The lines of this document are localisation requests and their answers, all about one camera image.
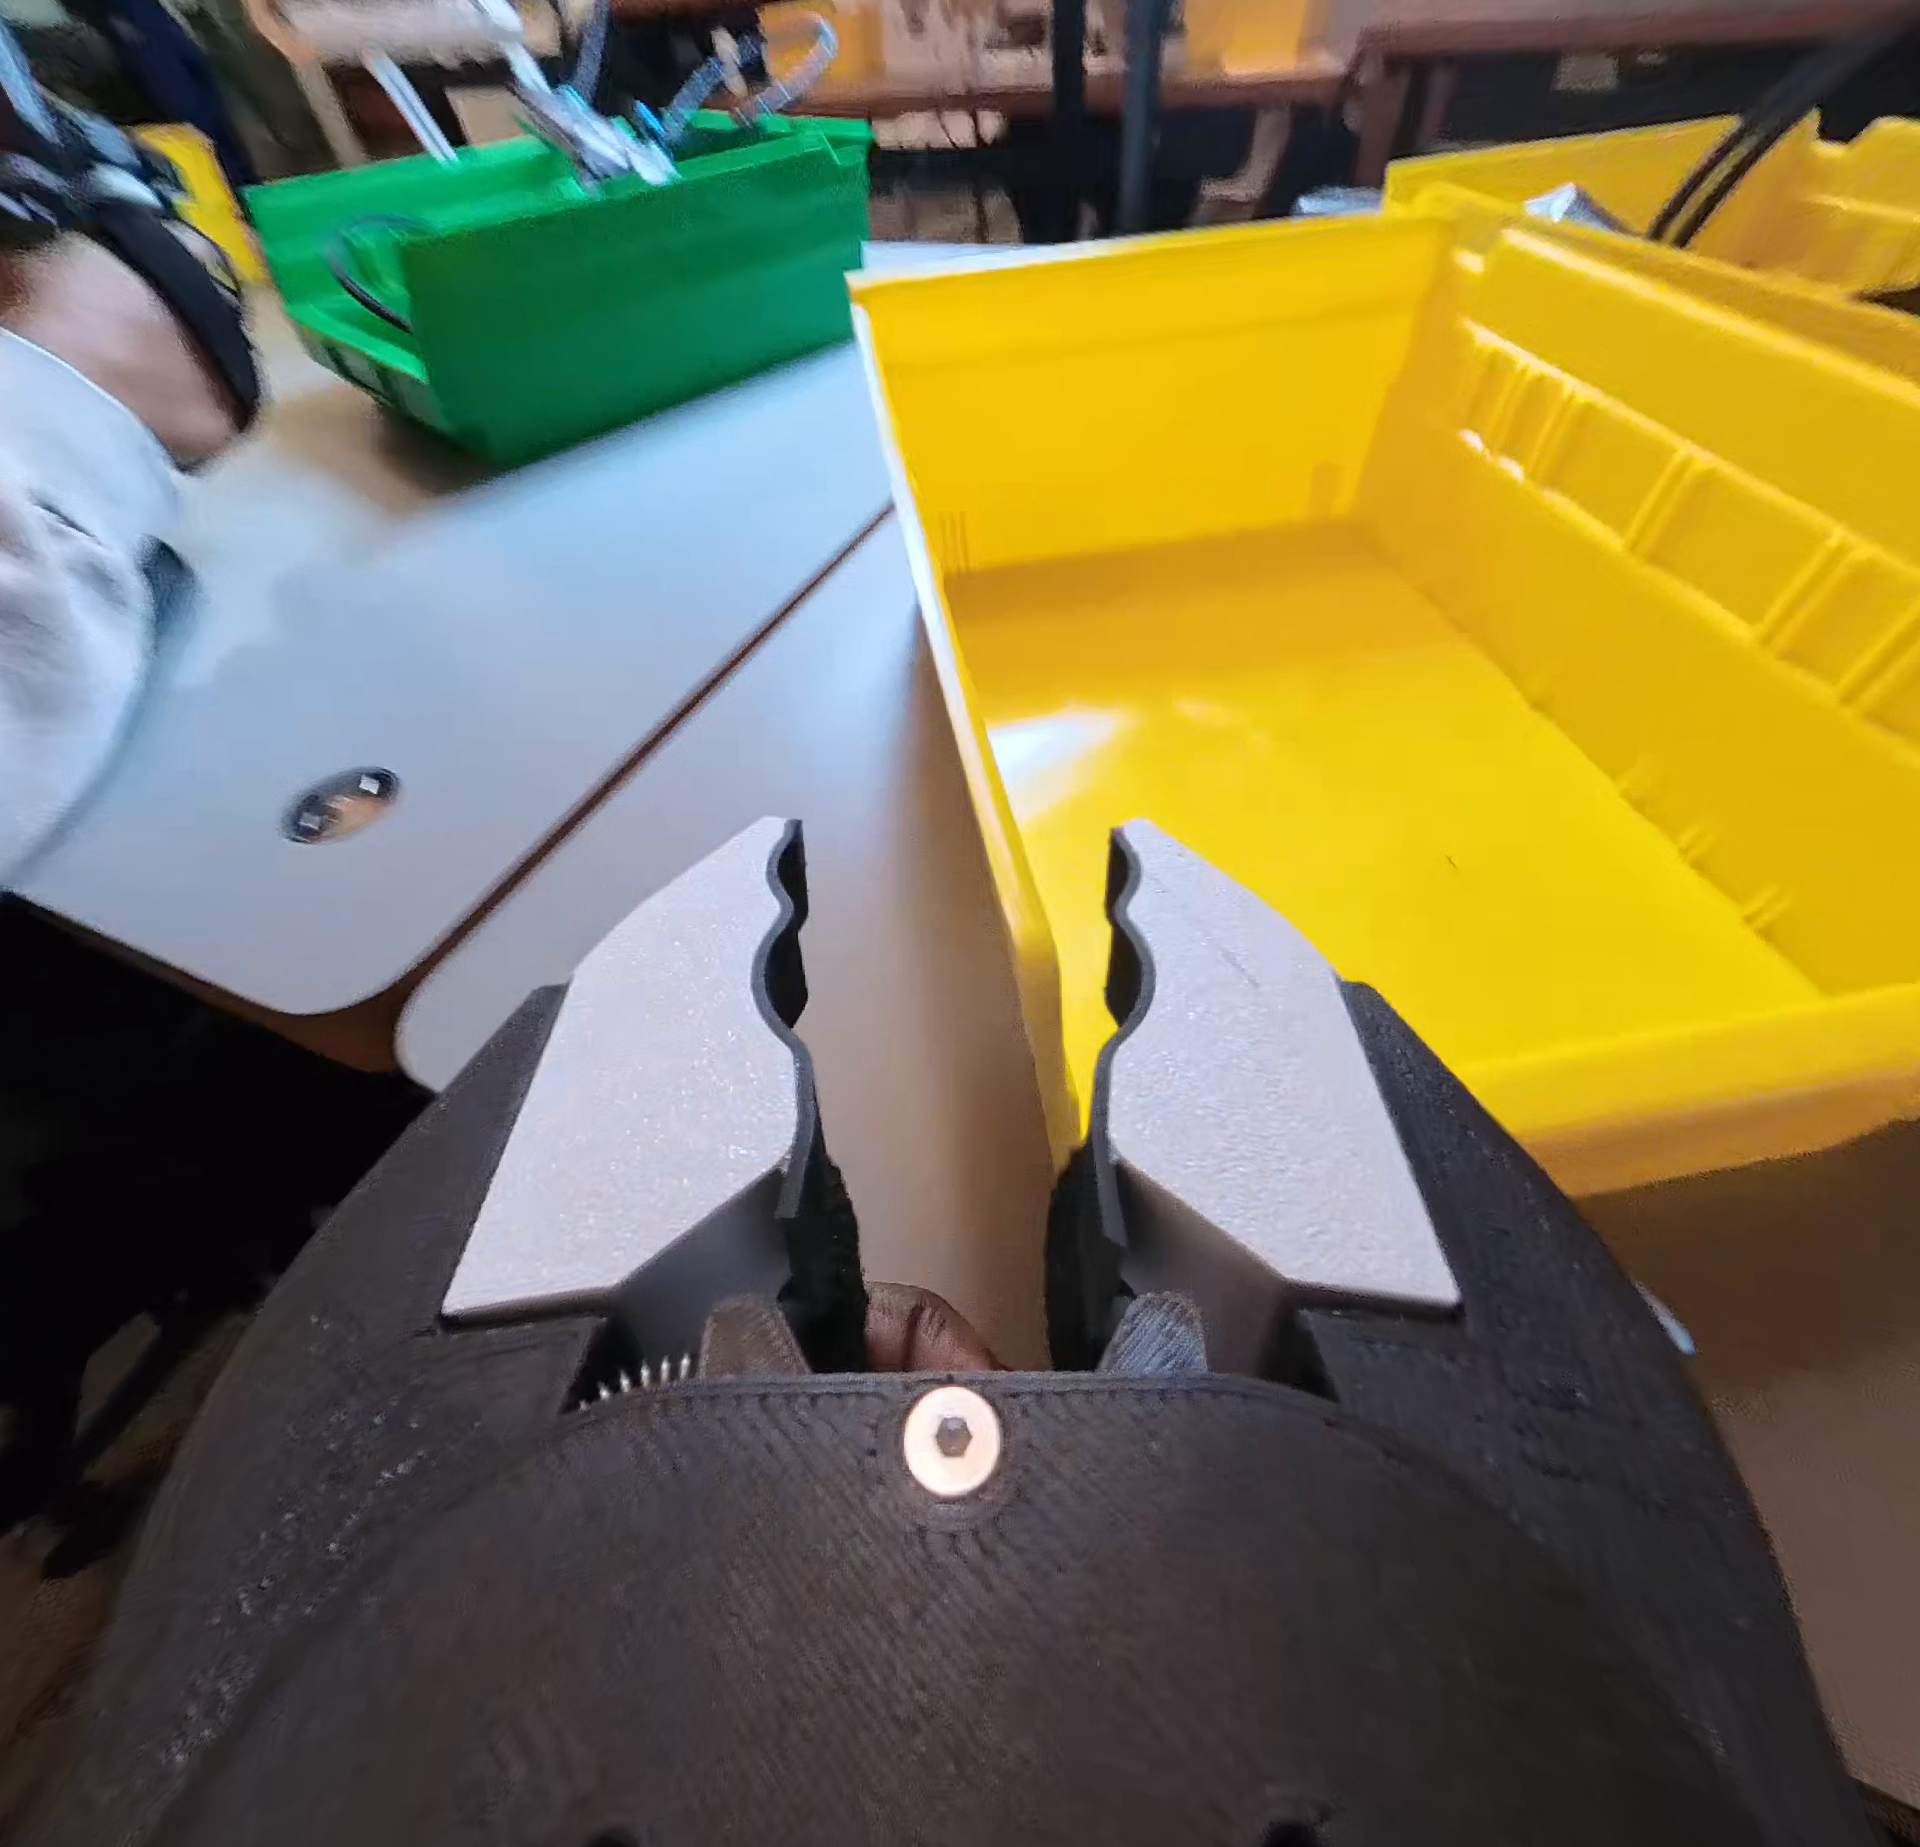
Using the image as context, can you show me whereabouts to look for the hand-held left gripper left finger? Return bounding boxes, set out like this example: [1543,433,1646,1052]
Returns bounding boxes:
[442,817,872,1376]

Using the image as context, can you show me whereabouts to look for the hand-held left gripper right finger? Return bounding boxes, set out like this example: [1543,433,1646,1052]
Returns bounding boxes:
[1049,820,1464,1380]

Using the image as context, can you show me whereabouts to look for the yellow plastic bin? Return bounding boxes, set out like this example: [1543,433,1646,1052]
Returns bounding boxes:
[1380,111,1920,380]
[847,213,1920,1200]

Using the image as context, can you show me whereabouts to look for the person's left hand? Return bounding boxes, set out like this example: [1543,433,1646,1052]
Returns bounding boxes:
[866,1282,1004,1376]

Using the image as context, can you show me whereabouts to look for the metal desk grommet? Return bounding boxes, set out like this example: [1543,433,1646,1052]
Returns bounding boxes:
[284,766,406,846]

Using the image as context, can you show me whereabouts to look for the green plastic bin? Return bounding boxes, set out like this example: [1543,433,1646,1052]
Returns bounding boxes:
[244,115,875,470]

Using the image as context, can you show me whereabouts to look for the white and blue tools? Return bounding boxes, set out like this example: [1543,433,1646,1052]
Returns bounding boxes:
[360,0,843,187]

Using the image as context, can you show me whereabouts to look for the long wooden workbench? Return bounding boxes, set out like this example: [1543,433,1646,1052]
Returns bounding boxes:
[606,0,1920,185]

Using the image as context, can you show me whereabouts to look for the thin black light stand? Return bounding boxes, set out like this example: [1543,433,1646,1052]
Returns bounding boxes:
[1051,0,1093,240]

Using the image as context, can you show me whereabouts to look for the yellow storage bin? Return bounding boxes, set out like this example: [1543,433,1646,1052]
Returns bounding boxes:
[1183,0,1340,79]
[756,0,889,97]

